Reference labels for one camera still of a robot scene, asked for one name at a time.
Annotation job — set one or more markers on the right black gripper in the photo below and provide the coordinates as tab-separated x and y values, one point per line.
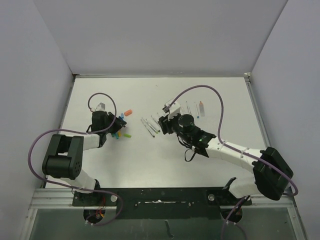
166	123

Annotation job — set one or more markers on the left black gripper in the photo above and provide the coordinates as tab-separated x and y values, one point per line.
118	124

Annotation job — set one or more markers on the green pen cap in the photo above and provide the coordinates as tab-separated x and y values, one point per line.
127	135

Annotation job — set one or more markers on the orange marker cap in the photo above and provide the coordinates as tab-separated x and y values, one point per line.
128	112

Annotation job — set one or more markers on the orange capped fat marker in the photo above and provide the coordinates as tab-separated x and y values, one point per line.
202	109

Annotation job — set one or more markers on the green capped pen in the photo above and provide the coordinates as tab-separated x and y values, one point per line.
148	126

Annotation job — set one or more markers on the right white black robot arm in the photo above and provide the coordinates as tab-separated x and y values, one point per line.
270	174

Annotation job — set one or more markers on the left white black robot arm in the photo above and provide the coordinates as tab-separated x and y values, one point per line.
64	156

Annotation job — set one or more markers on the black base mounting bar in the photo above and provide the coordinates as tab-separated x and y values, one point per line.
172	203

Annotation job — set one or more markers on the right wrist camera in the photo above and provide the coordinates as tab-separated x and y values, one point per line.
171	109

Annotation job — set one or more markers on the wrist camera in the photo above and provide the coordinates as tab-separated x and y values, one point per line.
171	109
100	107

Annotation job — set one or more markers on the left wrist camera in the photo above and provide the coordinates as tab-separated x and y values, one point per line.
100	107

